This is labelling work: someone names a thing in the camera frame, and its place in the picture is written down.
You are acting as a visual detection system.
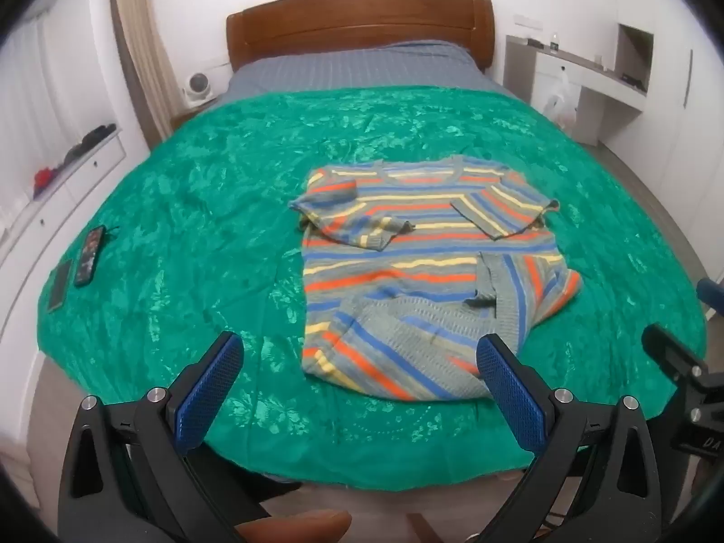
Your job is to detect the person's left hand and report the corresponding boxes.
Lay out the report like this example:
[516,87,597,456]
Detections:
[234,509,352,543]

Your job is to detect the white window curtain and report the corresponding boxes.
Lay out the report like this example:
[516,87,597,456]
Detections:
[0,0,133,193]

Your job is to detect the white desk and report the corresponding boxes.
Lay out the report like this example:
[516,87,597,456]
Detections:
[503,34,648,148]

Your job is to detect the white wardrobe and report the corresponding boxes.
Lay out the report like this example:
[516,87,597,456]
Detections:
[600,0,724,272]

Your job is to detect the grey checked pillow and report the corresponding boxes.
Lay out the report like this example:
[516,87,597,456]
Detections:
[226,39,515,105]

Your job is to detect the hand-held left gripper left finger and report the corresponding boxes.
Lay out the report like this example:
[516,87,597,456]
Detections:
[57,331,267,543]

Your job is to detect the white round fan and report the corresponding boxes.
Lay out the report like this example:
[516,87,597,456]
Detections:
[182,71,219,105]

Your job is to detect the white drawer cabinet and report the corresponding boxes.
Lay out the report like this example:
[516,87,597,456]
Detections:
[0,124,151,352]

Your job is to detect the striped knit sweater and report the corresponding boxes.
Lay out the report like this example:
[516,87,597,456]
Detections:
[288,155,583,402]

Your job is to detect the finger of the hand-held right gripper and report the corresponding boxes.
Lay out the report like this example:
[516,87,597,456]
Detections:
[697,277,724,318]
[642,322,709,391]

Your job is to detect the green patterned blanket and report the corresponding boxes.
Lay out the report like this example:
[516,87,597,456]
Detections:
[35,86,708,490]

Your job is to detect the beige curtain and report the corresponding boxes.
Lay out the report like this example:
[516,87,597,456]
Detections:
[110,0,176,148]

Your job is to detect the white plastic bag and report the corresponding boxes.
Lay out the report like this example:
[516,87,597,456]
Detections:
[542,68,579,128]

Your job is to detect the wooden nightstand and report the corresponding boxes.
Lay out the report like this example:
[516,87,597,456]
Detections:
[170,99,221,132]

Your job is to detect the wooden bed headboard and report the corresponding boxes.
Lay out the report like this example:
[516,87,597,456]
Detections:
[226,0,495,74]

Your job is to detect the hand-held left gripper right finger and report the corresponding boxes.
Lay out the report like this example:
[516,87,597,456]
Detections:
[475,333,671,543]

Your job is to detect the black smartphone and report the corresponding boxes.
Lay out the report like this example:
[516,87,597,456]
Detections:
[73,225,108,287]

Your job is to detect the brown smartphone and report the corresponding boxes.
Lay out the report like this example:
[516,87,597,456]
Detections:
[46,259,74,313]

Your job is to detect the black object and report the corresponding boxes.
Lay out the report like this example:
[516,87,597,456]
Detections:
[65,123,117,162]

